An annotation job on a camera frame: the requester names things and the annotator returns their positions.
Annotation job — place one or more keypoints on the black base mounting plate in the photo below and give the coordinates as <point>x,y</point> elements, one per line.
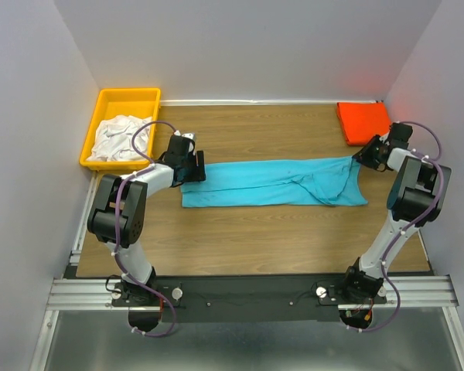
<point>243,298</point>

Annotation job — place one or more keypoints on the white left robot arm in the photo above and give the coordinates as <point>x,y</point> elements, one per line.
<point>117,214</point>

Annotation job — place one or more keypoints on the aluminium extrusion rail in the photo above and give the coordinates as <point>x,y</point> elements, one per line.
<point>414,292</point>

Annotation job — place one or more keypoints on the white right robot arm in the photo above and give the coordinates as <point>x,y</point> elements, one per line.
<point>415,199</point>

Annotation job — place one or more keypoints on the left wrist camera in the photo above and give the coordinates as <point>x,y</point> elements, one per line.
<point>190,135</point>

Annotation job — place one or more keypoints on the cyan blue t-shirt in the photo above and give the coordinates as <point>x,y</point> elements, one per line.
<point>307,182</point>

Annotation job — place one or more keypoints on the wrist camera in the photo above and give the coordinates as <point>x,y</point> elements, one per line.
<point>399,135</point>
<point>190,135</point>

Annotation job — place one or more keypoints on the yellow plastic bin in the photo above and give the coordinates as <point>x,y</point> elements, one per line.
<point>141,102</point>

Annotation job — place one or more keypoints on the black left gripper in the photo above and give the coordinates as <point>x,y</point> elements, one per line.
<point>198,173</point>

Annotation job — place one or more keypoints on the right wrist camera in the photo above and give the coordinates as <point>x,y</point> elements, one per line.
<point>399,135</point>

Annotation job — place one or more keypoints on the folded orange t-shirt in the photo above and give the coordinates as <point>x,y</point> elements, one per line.
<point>360,122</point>

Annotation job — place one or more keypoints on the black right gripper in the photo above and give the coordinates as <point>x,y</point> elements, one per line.
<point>362,155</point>

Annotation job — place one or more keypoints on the crumpled white t-shirt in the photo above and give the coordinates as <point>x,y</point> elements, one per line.
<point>113,139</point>

